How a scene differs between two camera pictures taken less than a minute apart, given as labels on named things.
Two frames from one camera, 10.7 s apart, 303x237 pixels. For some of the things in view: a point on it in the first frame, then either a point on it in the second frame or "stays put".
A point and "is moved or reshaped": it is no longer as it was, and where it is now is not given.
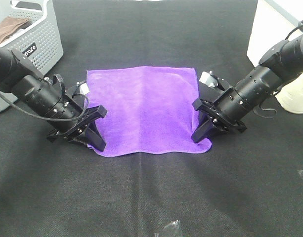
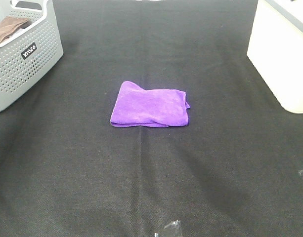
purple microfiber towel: x=149 y=109 is moved or reshaped
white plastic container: x=273 y=21 stays put
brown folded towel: x=8 y=25 stays put
